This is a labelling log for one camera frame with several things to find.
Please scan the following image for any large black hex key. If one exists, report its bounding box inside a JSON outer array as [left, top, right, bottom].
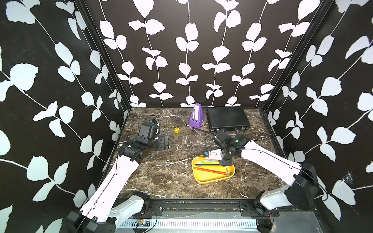
[[193, 164, 222, 167]]

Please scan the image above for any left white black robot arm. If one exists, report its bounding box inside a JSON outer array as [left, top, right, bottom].
[[66, 136, 169, 233]]

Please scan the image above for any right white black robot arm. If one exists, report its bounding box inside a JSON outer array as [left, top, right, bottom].
[[204, 132, 320, 213]]

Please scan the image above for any yellow plastic storage tray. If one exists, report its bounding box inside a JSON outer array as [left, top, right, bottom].
[[191, 156, 236, 184]]

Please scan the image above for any black ribbed metal case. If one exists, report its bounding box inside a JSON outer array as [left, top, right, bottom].
[[207, 106, 250, 132]]

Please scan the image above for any purple metronome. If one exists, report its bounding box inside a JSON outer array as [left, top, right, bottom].
[[189, 103, 204, 129]]

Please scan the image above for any white perforated strip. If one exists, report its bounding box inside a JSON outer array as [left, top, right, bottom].
[[118, 218, 258, 231]]

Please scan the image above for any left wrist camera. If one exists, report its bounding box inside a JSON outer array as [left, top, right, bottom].
[[139, 122, 160, 139]]

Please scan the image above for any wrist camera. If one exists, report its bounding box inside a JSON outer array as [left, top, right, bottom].
[[203, 149, 222, 160], [139, 122, 160, 139]]

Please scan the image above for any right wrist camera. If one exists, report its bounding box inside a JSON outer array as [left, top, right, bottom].
[[203, 149, 222, 160]]

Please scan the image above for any black mounting rail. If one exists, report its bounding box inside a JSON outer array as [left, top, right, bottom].
[[146, 198, 306, 219]]

